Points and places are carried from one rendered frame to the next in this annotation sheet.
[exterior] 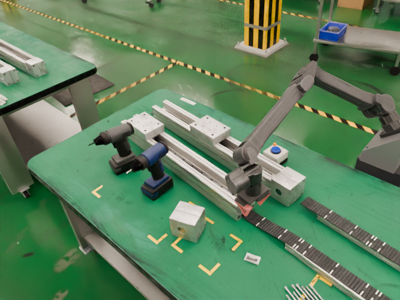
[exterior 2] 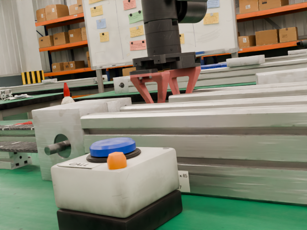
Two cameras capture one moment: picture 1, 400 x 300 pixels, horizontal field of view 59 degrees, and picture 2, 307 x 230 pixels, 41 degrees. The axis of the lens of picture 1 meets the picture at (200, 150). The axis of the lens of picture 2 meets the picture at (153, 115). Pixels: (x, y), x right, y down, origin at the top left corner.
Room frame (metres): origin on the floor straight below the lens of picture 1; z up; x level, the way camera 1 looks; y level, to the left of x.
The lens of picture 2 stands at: (1.56, -0.38, 0.91)
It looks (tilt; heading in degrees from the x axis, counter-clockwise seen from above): 7 degrees down; 165
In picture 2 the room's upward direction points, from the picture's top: 7 degrees counter-clockwise
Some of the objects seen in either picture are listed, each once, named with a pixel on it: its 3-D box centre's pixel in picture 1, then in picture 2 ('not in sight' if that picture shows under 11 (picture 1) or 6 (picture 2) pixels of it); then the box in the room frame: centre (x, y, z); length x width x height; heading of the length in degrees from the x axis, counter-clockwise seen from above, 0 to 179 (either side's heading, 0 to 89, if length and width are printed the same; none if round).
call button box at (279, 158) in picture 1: (274, 156); (124, 185); (1.20, -0.32, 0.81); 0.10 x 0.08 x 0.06; 129
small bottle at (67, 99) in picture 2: not in sight; (68, 103); (0.40, -0.32, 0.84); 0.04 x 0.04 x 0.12
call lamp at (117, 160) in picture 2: not in sight; (116, 159); (1.25, -0.34, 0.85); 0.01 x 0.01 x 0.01
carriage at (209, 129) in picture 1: (210, 132); not in sight; (1.34, -0.05, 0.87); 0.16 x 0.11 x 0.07; 39
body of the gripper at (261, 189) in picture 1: (253, 187); (163, 44); (0.89, -0.18, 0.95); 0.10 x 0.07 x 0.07; 128
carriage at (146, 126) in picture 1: (146, 128); not in sight; (1.42, 0.25, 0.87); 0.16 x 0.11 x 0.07; 39
